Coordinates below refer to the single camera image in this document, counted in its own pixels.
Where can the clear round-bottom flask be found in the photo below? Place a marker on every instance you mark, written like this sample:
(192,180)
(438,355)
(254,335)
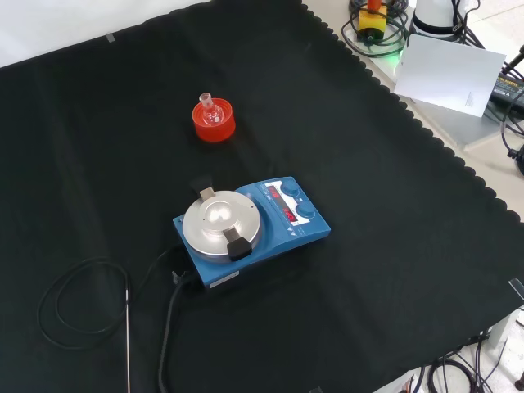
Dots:
(213,117)

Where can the heater with blue base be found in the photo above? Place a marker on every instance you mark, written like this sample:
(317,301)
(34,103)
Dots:
(249,266)

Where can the black bench cloth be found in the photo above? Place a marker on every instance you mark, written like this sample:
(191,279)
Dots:
(348,135)

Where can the steel temperature probe rod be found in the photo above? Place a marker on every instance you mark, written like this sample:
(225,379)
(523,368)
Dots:
(128,348)

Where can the yellow stop button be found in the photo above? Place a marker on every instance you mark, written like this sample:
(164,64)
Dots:
(372,20)

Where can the grey tape piece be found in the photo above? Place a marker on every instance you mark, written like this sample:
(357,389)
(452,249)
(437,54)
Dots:
(110,38)

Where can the pale board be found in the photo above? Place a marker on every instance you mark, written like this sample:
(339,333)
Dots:
(446,73)

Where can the clear cloth clip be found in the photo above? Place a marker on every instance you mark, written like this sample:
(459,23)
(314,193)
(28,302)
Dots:
(516,288)

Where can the black power adapter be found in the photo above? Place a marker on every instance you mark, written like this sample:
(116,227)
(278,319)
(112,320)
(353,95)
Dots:
(511,91)

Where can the grey metal base plate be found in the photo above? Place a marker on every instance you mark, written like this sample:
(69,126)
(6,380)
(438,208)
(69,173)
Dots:
(462,127)

